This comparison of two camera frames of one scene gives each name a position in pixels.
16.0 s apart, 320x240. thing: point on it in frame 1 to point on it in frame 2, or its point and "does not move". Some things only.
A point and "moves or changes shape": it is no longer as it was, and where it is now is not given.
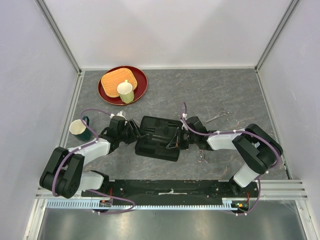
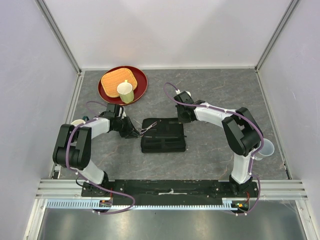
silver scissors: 202,157 to 143,130
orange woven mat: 110,80 does not move
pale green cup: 126,91 does not move
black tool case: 159,132 moves or changes shape
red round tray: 139,92 does not move
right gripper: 176,141 to 181,120
